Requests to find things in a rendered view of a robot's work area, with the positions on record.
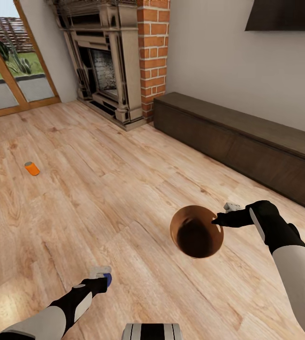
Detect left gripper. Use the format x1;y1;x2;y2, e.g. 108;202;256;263
81;277;108;297

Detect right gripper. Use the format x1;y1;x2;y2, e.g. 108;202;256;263
212;210;244;228

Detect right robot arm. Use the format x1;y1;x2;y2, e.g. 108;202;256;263
212;200;305;331

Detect trash can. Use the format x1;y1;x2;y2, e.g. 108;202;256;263
170;205;224;259

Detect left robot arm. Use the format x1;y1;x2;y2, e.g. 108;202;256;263
0;265;112;340

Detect can of soda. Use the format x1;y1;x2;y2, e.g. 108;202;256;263
98;273;112;287
25;162;40;176

